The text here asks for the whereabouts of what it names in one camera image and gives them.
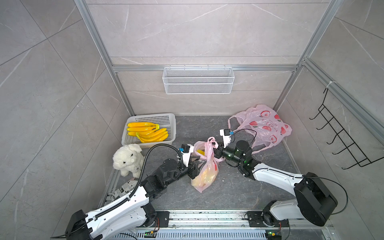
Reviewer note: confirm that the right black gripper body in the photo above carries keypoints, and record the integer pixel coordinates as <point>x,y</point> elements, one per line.
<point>229,153</point>

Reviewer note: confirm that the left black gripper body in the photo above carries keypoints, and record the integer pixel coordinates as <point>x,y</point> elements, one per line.
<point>178,171</point>

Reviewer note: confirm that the pink strawberry plastic bag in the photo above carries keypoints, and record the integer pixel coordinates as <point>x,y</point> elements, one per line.
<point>264,124</point>

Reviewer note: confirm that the pink plastic bag front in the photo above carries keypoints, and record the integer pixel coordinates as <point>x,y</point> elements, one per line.
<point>210,170</point>

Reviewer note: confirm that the orange yellow banana bunch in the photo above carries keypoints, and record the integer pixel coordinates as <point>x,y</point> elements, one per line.
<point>147,132</point>

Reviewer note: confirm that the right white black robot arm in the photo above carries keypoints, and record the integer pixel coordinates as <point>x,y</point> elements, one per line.
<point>312,201</point>

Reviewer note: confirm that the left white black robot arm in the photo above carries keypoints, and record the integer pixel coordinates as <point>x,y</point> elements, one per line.
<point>134,209</point>

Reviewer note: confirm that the white plush toy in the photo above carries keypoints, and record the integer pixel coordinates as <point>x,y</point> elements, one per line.
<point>129,159</point>

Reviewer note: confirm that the white plastic basket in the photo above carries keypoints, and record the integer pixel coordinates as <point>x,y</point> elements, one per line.
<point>167,121</point>

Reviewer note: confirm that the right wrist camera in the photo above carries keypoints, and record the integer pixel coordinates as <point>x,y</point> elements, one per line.
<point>226,134</point>

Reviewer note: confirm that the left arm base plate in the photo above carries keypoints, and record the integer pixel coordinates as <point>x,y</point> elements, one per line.
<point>158,220</point>

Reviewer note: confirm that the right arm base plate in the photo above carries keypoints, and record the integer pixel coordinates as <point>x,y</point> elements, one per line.
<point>256,219</point>

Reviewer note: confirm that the aluminium mounting rail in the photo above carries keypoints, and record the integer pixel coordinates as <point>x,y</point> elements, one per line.
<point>225,225</point>

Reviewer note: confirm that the white wire mesh shelf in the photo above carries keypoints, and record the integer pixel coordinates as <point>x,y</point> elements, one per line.
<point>198,80</point>

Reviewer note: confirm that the black wire hook rack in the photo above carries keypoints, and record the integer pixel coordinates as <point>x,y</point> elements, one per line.
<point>349,145</point>

